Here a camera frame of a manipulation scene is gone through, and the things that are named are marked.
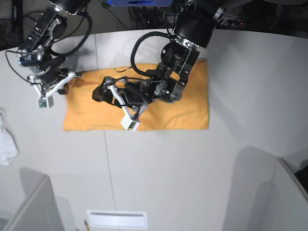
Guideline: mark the black gripper body with bracket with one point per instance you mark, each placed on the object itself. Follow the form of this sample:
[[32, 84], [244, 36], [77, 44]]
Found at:
[[36, 54]]

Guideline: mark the black gripper body white bracket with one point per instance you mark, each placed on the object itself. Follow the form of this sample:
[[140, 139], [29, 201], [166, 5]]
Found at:
[[166, 83]]

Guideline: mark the orange T-shirt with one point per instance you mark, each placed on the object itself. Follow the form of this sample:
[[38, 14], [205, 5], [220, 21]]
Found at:
[[190, 113]]

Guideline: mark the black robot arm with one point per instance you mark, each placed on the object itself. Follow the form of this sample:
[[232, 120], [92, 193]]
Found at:
[[193, 28]]

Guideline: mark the black orange robot arm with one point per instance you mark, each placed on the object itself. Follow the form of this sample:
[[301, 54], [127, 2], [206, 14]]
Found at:
[[73, 7]]

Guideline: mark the white crumpled cloth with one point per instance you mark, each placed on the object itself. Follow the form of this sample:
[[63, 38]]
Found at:
[[8, 147]]

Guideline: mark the blue grey device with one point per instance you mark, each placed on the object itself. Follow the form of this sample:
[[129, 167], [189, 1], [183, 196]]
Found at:
[[146, 3]]

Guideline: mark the grey bin left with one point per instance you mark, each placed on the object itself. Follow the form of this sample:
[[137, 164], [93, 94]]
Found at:
[[38, 211]]

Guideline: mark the grey bin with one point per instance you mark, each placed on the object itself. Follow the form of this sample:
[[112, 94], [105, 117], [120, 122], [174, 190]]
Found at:
[[281, 204], [38, 211]]

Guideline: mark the pencil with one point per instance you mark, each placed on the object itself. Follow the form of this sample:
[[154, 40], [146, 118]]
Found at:
[[86, 225]]

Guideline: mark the grey bin right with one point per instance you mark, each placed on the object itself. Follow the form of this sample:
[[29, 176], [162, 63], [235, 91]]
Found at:
[[281, 204]]

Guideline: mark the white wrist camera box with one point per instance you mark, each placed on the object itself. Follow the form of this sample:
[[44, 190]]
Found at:
[[129, 124], [45, 102]]

